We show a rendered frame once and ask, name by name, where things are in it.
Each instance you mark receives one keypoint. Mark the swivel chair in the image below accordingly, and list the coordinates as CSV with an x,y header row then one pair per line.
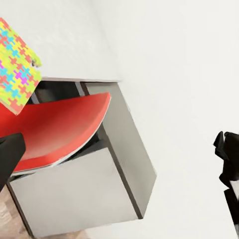
x,y
54,131

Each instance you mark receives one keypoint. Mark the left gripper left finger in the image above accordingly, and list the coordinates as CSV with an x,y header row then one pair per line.
x,y
12,149

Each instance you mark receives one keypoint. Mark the desk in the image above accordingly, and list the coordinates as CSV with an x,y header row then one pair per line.
x,y
108,180

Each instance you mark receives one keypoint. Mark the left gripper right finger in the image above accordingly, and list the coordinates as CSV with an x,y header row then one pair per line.
x,y
231,148

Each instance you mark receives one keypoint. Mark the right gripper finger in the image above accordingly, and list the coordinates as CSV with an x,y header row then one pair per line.
x,y
219,143

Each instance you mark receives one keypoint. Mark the jigsaw puzzle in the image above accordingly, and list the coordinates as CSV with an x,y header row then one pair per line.
x,y
18,80

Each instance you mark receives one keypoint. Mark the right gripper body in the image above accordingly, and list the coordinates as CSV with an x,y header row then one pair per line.
x,y
228,166

